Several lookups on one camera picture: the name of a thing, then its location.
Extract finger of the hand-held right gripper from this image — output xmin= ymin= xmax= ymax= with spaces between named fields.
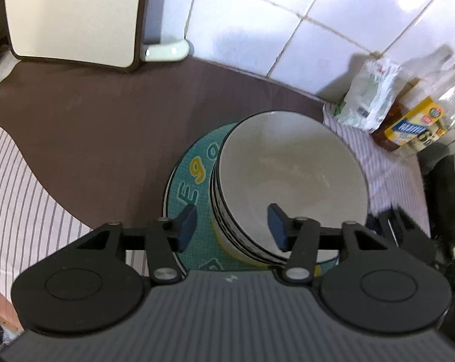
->
xmin=367 ymin=207 xmax=436 ymax=272

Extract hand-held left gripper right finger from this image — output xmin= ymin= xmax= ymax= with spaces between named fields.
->
xmin=268 ymin=204 xmax=393 ymax=284

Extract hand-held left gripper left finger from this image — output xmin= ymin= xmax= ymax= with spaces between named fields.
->
xmin=77 ymin=204 xmax=198 ymax=285

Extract white bowl with black rim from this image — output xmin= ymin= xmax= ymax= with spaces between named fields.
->
xmin=209 ymin=170 xmax=341 ymax=272
xmin=214 ymin=111 xmax=370 ymax=266

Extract teal fried egg plate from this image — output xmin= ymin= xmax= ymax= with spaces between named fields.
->
xmin=163 ymin=121 xmax=342 ymax=277

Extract black pan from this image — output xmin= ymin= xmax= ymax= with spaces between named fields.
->
xmin=422 ymin=151 xmax=455 ymax=260

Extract oil bottle with yellow label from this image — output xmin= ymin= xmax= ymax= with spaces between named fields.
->
xmin=371 ymin=45 xmax=455 ymax=156

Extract white plastic bag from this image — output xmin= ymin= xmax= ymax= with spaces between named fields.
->
xmin=334 ymin=58 xmax=406 ymax=131

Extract cream cutting board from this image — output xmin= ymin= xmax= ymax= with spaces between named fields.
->
xmin=3 ymin=0 xmax=153 ymax=73

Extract pale green knife handle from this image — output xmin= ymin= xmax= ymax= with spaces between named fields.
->
xmin=142 ymin=39 xmax=191 ymax=63

